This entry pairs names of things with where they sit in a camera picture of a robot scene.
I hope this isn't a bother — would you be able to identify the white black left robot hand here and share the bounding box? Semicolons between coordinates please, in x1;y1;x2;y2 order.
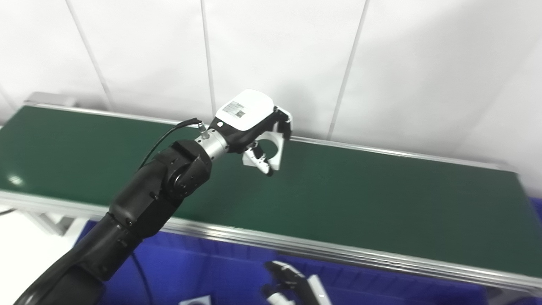
209;89;293;177

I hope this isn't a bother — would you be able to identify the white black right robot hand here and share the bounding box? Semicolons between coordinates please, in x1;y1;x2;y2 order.
260;261;333;305

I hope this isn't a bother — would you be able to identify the green conveyor belt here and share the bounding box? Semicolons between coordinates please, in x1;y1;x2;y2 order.
0;105;542;279
0;91;542;297

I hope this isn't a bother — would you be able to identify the blue plastic bin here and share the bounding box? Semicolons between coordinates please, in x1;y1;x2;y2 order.
74;219;280;305
500;197;542;305
271;254;487;305

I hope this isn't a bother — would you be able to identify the aluminium conveyor support leg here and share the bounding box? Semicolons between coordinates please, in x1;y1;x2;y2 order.
25;210;85;236

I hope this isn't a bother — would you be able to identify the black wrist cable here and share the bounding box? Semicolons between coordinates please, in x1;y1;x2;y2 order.
129;118;204;305

